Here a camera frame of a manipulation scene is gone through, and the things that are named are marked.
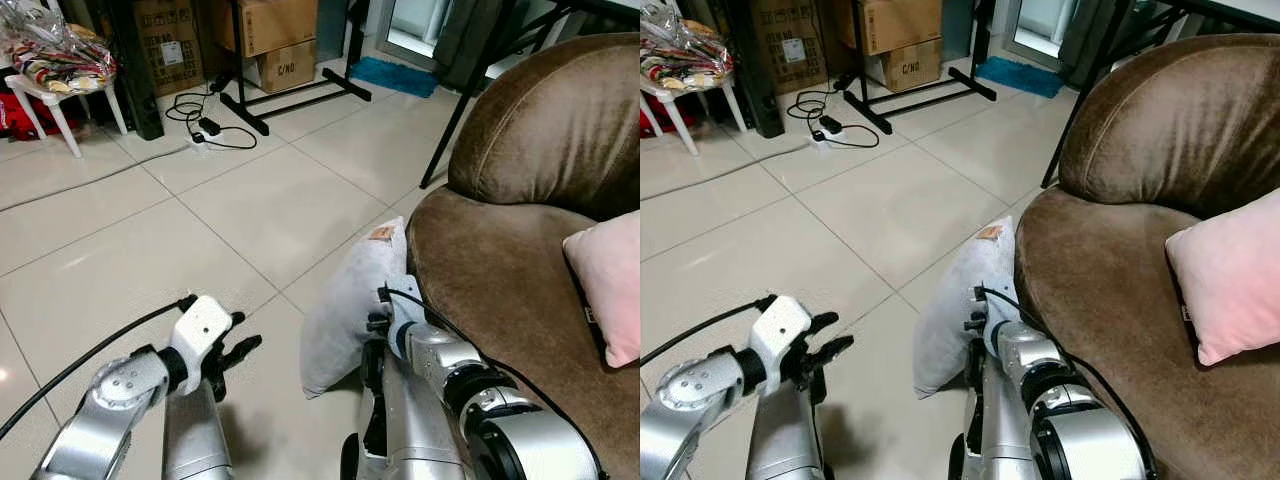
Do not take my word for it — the light grey pillow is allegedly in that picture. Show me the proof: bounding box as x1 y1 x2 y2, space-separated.
300 217 410 399
912 217 1020 399

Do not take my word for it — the brown velvet sofa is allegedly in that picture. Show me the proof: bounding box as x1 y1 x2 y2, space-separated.
407 33 641 480
1015 33 1280 480

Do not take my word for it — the pink square pillow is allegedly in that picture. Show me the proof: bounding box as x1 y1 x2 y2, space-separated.
563 210 641 369
1166 187 1280 367

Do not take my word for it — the black metal floor stand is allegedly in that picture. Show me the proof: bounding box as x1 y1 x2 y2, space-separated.
842 0 998 136
214 0 372 137

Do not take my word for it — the blue floor mat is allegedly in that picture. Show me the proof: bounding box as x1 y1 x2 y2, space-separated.
347 56 442 100
975 55 1067 100

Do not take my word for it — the silver left robot leg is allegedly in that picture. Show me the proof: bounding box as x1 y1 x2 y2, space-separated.
745 382 827 480
162 378 234 480

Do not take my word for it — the silver robot leg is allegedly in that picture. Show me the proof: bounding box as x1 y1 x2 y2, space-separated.
162 378 234 480
339 338 471 480
745 382 827 480
948 338 1051 480

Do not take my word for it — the silver right robot leg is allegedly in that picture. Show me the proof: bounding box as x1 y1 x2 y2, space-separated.
339 338 471 480
948 338 1051 480

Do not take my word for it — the small printed cardboard box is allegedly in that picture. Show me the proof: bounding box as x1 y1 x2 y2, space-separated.
878 38 943 93
252 40 319 95

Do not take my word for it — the white plastic stool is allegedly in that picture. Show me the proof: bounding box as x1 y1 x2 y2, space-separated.
4 72 130 159
640 72 749 157

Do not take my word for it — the red bag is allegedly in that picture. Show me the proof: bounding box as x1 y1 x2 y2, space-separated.
640 92 674 138
0 90 57 140

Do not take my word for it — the tall labelled cardboard box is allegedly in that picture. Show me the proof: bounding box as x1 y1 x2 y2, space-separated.
133 0 207 98
750 0 829 96

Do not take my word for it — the dark grey curtain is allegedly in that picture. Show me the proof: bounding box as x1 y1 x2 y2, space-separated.
431 0 521 93
1058 0 1146 89

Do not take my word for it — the large plain cardboard box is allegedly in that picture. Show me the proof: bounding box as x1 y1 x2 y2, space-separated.
210 0 320 59
838 0 944 57

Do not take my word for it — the white framed glass door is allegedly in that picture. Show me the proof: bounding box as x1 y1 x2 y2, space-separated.
383 0 453 63
1005 0 1079 63

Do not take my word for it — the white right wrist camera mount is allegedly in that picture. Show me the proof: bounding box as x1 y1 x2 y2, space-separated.
983 298 1023 357
384 297 428 359

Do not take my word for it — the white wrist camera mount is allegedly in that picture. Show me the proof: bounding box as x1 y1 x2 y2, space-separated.
167 295 234 396
983 298 1023 357
384 297 428 359
749 295 814 395

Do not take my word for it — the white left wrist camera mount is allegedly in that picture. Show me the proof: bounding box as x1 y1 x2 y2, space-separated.
167 295 234 396
749 295 814 395

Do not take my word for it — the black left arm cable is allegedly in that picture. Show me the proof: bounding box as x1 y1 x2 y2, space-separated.
640 294 779 367
0 294 199 442

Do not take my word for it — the grey floor cable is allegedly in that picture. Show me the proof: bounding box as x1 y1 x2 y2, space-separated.
0 140 197 212
640 138 816 201

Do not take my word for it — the black power adapter with cable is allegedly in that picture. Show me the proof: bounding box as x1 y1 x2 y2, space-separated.
164 88 260 152
786 87 881 150

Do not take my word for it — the black slanted table frame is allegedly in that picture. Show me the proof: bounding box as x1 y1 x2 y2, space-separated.
1040 0 1280 190
419 0 641 190

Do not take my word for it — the black upright post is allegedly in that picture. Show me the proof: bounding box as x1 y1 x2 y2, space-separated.
98 0 165 142
720 0 787 140

